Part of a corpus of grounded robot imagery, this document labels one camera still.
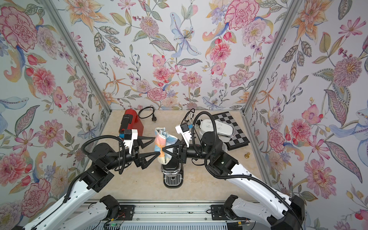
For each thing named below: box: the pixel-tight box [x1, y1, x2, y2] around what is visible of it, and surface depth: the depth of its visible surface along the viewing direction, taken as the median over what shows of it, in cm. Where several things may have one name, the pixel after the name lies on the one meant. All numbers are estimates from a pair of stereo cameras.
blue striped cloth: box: [154, 127, 179, 165], surface depth 57 cm
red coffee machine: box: [118, 108, 144, 137], surface depth 92 cm
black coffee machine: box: [160, 161, 184, 189], surface depth 84 cm
